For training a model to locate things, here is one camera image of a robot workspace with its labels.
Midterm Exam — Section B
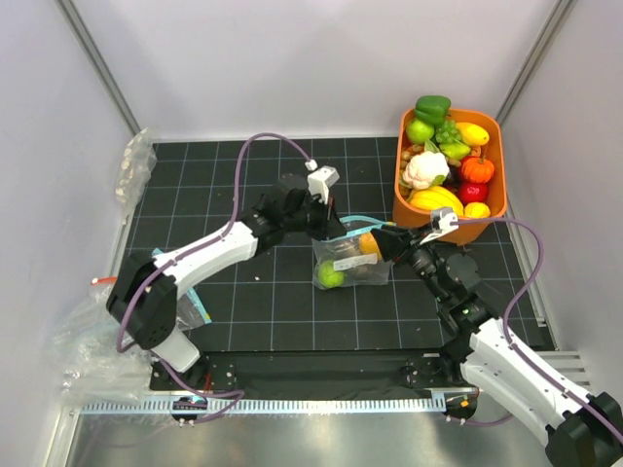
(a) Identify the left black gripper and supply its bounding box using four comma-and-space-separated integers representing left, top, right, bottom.
282, 192, 347, 241

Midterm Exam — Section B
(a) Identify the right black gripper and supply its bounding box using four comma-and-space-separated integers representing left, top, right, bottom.
371, 221, 450, 303

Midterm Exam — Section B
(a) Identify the orange mango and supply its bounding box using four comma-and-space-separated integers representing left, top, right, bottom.
358, 232, 382, 259

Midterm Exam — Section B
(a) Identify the clear zip bag blue zipper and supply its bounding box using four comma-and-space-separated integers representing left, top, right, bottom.
312, 215, 391, 290

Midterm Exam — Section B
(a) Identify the green lime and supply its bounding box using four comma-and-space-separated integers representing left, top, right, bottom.
317, 261, 345, 289

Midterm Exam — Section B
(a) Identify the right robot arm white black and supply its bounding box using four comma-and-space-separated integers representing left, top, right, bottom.
372, 226, 622, 466

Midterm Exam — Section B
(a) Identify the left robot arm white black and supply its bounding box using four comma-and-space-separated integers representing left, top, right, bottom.
106, 166, 346, 389

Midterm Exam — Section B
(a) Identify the spare zip bag blue zipper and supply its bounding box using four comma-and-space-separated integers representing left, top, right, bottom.
151, 247, 213, 333

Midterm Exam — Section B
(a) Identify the bag of white pieces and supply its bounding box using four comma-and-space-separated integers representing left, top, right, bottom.
115, 128, 157, 226

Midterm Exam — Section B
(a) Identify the pile of clear zip bags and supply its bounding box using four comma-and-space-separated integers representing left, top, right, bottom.
49, 278, 151, 406

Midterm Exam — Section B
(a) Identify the orange plastic basket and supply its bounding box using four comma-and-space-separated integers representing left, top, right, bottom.
391, 107, 509, 244

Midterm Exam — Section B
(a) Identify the yellow star fruit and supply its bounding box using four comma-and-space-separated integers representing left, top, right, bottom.
407, 186, 464, 216

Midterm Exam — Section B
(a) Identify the white cauliflower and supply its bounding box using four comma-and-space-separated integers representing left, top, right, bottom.
401, 151, 450, 190

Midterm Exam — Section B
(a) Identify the yellow lemon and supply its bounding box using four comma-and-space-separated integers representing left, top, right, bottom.
463, 201, 491, 219

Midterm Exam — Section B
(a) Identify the red apple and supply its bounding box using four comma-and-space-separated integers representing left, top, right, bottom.
458, 182, 489, 205

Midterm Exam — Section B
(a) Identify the brown nut cluster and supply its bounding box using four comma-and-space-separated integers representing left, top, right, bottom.
399, 145, 424, 171

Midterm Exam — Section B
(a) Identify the black gridded mat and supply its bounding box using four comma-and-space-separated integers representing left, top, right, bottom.
116, 136, 556, 352

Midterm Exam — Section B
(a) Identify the green apple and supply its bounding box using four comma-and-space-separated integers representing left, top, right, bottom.
405, 119, 435, 145

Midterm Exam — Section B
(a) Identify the small orange pumpkin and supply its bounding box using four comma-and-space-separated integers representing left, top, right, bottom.
459, 157, 495, 184

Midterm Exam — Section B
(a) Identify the green grape bunch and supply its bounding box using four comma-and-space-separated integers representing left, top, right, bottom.
434, 119, 462, 145

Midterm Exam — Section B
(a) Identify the yellow mango fruit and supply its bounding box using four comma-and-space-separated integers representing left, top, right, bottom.
456, 122, 490, 147

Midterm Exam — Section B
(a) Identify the green bell pepper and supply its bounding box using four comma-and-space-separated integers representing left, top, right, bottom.
414, 95, 452, 126

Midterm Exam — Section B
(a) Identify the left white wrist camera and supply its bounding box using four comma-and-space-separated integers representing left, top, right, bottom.
305, 160, 340, 204

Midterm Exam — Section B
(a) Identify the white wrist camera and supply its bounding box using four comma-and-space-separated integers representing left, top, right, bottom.
421, 207, 458, 244
305, 160, 340, 204

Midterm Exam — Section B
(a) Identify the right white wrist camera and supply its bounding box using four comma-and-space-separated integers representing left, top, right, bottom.
421, 207, 458, 244

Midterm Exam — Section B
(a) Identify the slotted cable duct rail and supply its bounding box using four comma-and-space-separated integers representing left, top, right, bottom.
80, 393, 446, 415

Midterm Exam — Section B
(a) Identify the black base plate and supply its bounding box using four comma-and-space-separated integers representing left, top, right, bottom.
178, 348, 471, 399

